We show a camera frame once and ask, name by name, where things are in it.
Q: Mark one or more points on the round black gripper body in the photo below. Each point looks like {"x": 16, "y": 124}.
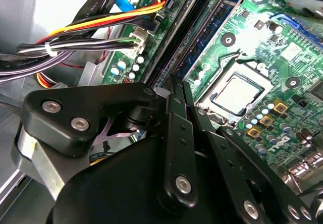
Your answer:
{"x": 113, "y": 191}

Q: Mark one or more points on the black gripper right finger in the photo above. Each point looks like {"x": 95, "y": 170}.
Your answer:
{"x": 227, "y": 158}

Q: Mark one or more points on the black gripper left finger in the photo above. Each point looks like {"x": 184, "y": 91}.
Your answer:
{"x": 75, "y": 103}

